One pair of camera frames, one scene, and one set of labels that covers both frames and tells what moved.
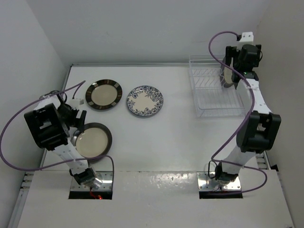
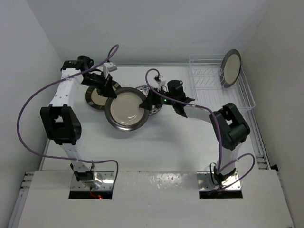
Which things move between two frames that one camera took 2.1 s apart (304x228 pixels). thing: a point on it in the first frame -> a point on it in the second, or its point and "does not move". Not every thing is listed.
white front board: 147,199 does not move
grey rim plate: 95,141 -> 124,113
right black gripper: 231,52 -> 151,100
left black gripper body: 68,115 -> 94,80
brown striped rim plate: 104,94 does not move
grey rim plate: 226,75 does not move
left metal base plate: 107,178 does not move
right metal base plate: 205,183 does not move
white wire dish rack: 211,99 does not move
